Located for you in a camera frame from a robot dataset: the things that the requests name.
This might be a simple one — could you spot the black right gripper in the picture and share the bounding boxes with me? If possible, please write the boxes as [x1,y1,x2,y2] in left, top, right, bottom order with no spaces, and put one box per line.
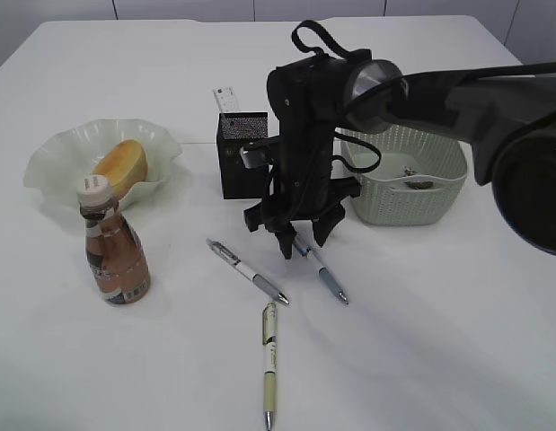
[243,177,361,259]

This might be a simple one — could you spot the blue white ballpoint pen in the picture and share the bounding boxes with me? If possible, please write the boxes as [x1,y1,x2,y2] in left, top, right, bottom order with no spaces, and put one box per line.
[294,233,349,305]

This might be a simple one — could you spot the white grey ballpoint pen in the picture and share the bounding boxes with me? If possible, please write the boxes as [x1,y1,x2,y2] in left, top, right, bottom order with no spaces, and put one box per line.
[206,239,290,305]

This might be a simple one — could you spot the cream yellow ballpoint pen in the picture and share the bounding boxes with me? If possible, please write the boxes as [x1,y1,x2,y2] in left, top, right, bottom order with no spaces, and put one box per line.
[262,302,278,431]

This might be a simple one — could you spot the small paper ball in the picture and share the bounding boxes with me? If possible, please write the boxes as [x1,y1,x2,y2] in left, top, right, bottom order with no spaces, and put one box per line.
[403,166,435,190]

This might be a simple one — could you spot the clear plastic ruler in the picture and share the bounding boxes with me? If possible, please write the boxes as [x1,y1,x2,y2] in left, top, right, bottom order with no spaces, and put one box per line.
[213,86,240,114]

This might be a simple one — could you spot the brown coffee drink bottle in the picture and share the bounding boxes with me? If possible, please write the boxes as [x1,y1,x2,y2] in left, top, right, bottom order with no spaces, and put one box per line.
[76,174,151,305]

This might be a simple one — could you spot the golden bread loaf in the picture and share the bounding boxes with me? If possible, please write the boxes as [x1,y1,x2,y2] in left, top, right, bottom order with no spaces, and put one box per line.
[93,139,148,199]

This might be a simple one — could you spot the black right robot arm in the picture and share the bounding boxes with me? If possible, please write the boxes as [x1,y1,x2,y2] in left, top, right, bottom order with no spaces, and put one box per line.
[242,55,556,257]

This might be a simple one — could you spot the black mesh pen holder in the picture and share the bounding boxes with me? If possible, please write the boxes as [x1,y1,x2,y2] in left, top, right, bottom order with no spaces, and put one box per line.
[216,112,269,200]

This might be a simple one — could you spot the pale green plastic basket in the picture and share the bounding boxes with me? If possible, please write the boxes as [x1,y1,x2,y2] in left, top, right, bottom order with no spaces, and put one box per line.
[340,126,468,226]

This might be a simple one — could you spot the pale green wavy glass bowl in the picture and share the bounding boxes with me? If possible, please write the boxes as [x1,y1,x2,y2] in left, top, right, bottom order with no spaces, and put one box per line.
[23,119,181,208]

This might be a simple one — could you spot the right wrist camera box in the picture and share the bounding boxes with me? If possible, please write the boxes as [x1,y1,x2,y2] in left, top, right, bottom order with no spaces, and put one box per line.
[240,136,280,169]

